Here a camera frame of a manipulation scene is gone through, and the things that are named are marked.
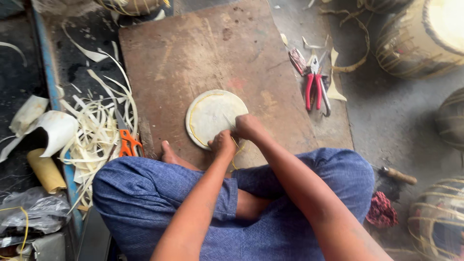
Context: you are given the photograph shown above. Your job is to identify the person's bare foot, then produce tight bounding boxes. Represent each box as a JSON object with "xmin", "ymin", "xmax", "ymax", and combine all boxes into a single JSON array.
[{"xmin": 160, "ymin": 140, "xmax": 202, "ymax": 172}]

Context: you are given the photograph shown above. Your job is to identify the pale hide scrap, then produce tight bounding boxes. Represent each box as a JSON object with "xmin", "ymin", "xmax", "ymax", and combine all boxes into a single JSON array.
[{"xmin": 326, "ymin": 47, "xmax": 348, "ymax": 102}]

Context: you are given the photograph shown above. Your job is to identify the person's right hand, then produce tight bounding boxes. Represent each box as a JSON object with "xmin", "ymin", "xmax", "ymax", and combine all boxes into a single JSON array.
[{"xmin": 234, "ymin": 114, "xmax": 269, "ymax": 143}]

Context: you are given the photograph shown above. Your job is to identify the rolled yellow hide piece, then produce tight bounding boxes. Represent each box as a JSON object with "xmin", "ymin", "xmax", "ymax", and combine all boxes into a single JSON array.
[{"xmin": 27, "ymin": 148, "xmax": 67, "ymax": 194}]

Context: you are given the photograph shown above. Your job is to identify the blue metal rail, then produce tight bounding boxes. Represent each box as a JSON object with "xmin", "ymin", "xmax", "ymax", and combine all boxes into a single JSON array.
[{"xmin": 30, "ymin": 4, "xmax": 85, "ymax": 238}]

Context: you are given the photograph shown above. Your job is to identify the clear plastic bag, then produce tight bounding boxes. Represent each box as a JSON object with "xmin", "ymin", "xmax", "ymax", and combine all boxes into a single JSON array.
[{"xmin": 0, "ymin": 187, "xmax": 72, "ymax": 236}]

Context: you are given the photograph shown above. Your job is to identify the brown wooden work board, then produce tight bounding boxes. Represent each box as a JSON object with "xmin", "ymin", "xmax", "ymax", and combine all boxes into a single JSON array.
[{"xmin": 118, "ymin": 0, "xmax": 354, "ymax": 171}]

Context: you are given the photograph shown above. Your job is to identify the wooden handled tool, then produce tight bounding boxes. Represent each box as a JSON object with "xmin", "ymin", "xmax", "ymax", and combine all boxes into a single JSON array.
[{"xmin": 381, "ymin": 166, "xmax": 418, "ymax": 186}]

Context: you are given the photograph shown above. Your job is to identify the orange handled scissors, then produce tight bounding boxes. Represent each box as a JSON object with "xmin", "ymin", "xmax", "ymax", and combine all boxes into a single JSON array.
[{"xmin": 115, "ymin": 108, "xmax": 144, "ymax": 158}]

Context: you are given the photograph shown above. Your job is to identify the person's blue trousers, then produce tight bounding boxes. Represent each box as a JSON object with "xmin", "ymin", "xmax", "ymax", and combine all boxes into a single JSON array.
[{"xmin": 92, "ymin": 148, "xmax": 376, "ymax": 261}]

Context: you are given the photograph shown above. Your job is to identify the red handled pliers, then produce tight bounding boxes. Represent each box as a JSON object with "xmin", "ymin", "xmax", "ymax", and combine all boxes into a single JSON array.
[{"xmin": 305, "ymin": 55, "xmax": 323, "ymax": 111}]

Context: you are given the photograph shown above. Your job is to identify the large laced drum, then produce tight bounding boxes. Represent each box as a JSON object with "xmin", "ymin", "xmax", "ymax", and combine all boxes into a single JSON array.
[{"xmin": 376, "ymin": 0, "xmax": 464, "ymax": 80}]

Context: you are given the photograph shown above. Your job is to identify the laced drum shell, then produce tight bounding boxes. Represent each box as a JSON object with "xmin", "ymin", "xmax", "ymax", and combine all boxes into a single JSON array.
[
  {"xmin": 357, "ymin": 0, "xmax": 414, "ymax": 14},
  {"xmin": 435, "ymin": 87, "xmax": 464, "ymax": 151},
  {"xmin": 407, "ymin": 176, "xmax": 464, "ymax": 261},
  {"xmin": 94, "ymin": 0, "xmax": 171, "ymax": 16}
]

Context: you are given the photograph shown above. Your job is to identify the curled white hide sheet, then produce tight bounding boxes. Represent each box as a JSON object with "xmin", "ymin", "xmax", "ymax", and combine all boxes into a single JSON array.
[{"xmin": 0, "ymin": 95, "xmax": 79, "ymax": 163}]

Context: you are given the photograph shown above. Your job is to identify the person's left hand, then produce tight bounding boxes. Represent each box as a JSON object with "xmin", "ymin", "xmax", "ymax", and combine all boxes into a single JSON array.
[{"xmin": 207, "ymin": 129, "xmax": 238, "ymax": 157}]

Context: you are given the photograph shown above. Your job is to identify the round white hide disc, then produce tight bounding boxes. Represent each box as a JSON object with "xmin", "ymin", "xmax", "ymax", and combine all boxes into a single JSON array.
[{"xmin": 185, "ymin": 89, "xmax": 249, "ymax": 151}]

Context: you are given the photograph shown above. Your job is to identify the pile of pale hide strips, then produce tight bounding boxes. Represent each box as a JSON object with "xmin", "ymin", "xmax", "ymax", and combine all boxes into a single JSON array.
[{"xmin": 58, "ymin": 22, "xmax": 139, "ymax": 214}]

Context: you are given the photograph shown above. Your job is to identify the long curled hide strip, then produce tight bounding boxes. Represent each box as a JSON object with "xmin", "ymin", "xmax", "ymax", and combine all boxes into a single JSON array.
[{"xmin": 319, "ymin": 7, "xmax": 370, "ymax": 73}]

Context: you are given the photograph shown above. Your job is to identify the metal cutter tool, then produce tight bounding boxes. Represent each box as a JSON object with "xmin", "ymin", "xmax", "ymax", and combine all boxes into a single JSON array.
[{"xmin": 320, "ymin": 78, "xmax": 332, "ymax": 117}]

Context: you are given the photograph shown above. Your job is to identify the red patterned cloth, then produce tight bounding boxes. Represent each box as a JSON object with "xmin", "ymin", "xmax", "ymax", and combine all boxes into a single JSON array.
[{"xmin": 366, "ymin": 191, "xmax": 399, "ymax": 229}]

